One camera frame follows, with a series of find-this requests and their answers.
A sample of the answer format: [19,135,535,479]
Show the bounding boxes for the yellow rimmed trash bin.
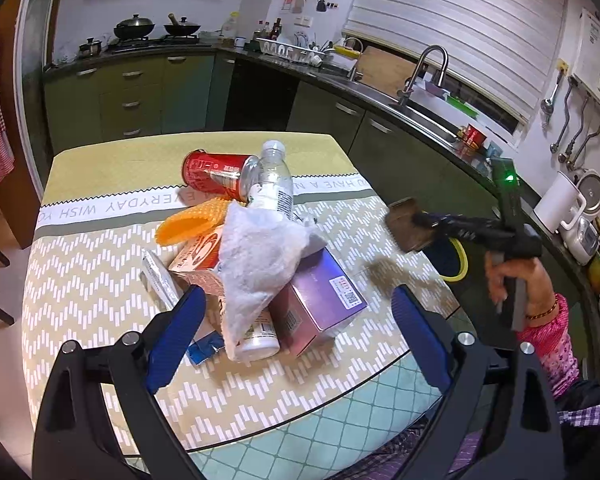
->
[420,235,470,286]

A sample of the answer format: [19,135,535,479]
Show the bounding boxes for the teal diamond pattern tablecloth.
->
[125,305,476,466]

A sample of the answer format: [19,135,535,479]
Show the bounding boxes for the black wok with ladle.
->
[162,12,202,37]

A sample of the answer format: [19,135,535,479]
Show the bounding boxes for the small white drink bottle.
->
[232,310,281,361]

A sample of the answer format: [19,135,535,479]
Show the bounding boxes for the white wall water heater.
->
[570,7,600,118]

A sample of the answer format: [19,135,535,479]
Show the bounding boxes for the hanging steel ladle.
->
[540,67,565,126]

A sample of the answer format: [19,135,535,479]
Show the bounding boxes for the red tin on counter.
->
[457,124,487,150]

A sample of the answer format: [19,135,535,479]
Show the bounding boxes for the steel kitchen faucet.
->
[397,45,449,107]

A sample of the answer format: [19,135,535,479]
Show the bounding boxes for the wooden cutting board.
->
[355,46,421,95]

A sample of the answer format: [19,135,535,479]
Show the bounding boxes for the purple cardboard box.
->
[270,247,370,358]

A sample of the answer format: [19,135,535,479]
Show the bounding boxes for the white plastic bag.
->
[217,202,328,363]

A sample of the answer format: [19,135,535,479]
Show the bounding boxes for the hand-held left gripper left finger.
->
[31,284,208,480]

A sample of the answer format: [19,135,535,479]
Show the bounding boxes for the white window blind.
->
[342,0,571,126]

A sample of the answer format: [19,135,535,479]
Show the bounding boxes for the white dish rack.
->
[255,35,326,63]

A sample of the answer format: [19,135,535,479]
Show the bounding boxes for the orange and white carton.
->
[167,225,228,343]

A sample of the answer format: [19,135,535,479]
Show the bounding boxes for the orange cloth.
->
[155,197,231,246]

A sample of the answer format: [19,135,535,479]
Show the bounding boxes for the purple checked clothing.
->
[330,402,600,480]

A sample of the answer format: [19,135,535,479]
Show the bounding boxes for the person's right hand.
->
[484,252,557,318]

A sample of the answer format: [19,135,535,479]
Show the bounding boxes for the gas stove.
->
[105,34,203,53]

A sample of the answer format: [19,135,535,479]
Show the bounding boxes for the steel kitchen sink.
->
[352,77,461,143]

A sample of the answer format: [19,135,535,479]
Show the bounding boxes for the clear plastic bottle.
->
[245,140,295,221]

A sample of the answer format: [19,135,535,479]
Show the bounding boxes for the white electric kettle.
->
[534,171,587,233]

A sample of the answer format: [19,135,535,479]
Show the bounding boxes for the green kitchen cabinets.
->
[42,50,546,221]

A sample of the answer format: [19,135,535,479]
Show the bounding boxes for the black wok with lid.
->
[112,14,157,41]

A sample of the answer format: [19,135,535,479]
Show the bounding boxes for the yellow zigzag tablecloth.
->
[21,131,461,466]

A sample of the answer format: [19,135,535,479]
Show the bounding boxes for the person's right forearm pink sleeve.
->
[515,294,581,401]

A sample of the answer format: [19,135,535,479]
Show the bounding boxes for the red drink can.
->
[181,150,261,202]

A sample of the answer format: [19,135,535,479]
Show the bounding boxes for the white and blue sachet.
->
[140,251,227,366]

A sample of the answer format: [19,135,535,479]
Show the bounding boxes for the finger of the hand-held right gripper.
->
[386,198,461,253]

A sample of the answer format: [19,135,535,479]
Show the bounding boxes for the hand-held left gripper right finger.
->
[392,284,563,480]

